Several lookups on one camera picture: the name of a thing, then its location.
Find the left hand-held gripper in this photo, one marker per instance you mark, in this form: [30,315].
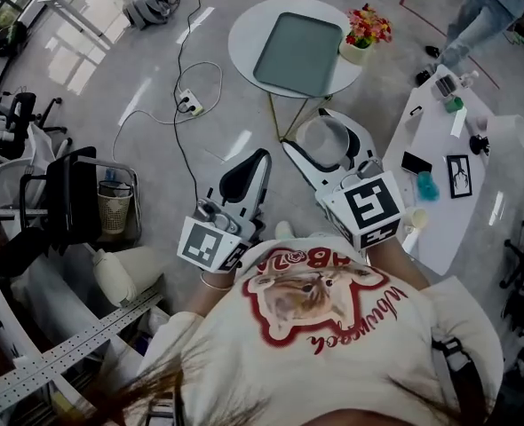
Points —
[208,242]

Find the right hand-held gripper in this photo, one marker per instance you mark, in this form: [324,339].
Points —
[368,207]

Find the clear plastic cup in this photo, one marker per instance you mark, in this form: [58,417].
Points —
[322,142]

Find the grey-green tray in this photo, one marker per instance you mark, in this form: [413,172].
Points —
[297,51]

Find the person's left forearm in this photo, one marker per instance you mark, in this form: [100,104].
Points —
[206,297]

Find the person's right forearm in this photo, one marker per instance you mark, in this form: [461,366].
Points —
[395,264]

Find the green plastic cup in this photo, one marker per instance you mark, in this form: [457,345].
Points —
[455,104]

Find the small white cup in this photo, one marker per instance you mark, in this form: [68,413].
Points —
[481,123]

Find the person's left white shoe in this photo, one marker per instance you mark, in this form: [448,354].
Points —
[285,230]

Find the black smartphone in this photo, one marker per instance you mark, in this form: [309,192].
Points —
[416,162]

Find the teal fuzzy sponge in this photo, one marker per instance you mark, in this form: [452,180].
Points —
[427,186]

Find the white power strip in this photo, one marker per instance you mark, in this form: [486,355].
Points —
[188,100]

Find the cream pot of artificial flowers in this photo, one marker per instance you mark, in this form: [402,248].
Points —
[355,53]

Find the curved white desk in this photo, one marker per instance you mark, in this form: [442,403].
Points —
[435,238]

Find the grey and white box device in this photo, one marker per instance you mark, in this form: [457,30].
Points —
[444,86]

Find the wicker waste basket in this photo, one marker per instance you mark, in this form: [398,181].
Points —
[113,215]

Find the round white side table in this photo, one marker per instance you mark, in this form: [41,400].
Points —
[244,42]

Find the clear water bottle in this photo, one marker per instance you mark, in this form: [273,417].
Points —
[468,79]

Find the cream armchair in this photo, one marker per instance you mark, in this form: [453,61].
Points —
[124,273]

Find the red floor tape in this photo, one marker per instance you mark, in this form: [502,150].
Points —
[422,18]

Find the white table lamp black base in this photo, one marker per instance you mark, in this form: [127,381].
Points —
[508,131]

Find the grey backpack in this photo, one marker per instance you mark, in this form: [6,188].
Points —
[148,9]

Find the person's white printed shirt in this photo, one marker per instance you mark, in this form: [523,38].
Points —
[333,371]

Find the white perforated shelf rack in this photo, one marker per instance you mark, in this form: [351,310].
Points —
[89,335]

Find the white mesh chair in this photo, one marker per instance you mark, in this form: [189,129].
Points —
[4,180]

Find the black picture frame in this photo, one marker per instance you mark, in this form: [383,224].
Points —
[458,176]

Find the black metal-frame chair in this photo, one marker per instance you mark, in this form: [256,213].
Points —
[73,193]

